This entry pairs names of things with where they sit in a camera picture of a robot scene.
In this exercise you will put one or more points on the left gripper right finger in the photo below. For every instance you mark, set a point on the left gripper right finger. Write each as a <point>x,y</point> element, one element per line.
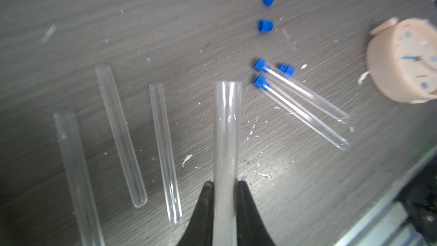
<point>251,230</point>

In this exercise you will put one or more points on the test tube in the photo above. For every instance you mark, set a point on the test tube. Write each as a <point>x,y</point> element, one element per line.
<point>121,135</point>
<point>300,112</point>
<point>79,183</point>
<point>166,157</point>
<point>302,91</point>
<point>225,161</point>

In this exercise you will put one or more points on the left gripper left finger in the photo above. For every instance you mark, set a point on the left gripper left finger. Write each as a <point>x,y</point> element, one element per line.
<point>199,231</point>

